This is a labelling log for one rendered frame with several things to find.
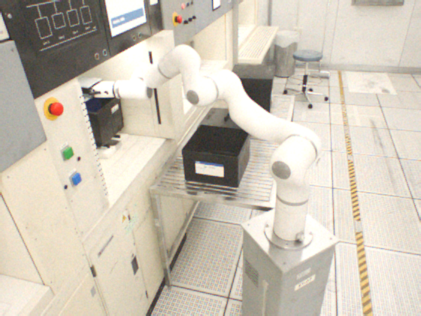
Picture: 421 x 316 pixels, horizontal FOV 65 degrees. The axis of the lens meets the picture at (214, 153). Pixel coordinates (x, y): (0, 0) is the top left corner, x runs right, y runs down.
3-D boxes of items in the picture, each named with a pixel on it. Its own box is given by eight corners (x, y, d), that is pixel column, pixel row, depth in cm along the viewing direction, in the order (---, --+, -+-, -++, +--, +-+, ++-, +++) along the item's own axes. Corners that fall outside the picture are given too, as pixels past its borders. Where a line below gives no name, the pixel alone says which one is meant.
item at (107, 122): (102, 155, 160) (91, 93, 143) (65, 148, 164) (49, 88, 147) (126, 132, 180) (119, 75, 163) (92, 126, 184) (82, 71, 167)
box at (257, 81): (270, 115, 223) (272, 79, 209) (228, 113, 228) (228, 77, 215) (273, 98, 246) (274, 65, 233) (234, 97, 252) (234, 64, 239)
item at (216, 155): (183, 180, 164) (180, 150, 155) (201, 151, 186) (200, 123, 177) (237, 188, 156) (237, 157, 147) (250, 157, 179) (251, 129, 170)
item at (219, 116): (245, 148, 187) (246, 128, 180) (196, 142, 195) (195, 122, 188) (255, 125, 211) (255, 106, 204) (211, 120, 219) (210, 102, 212)
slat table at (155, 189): (266, 312, 184) (274, 208, 144) (166, 289, 199) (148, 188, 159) (287, 177, 290) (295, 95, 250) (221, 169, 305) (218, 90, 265)
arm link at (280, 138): (296, 183, 112) (315, 161, 123) (315, 160, 104) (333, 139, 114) (189, 95, 124) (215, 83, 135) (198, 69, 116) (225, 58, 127)
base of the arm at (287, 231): (323, 237, 128) (330, 200, 119) (285, 257, 121) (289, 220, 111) (291, 209, 143) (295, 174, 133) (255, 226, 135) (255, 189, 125)
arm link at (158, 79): (166, 38, 134) (130, 68, 156) (155, 69, 127) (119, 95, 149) (183, 52, 139) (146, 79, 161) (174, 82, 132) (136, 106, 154)
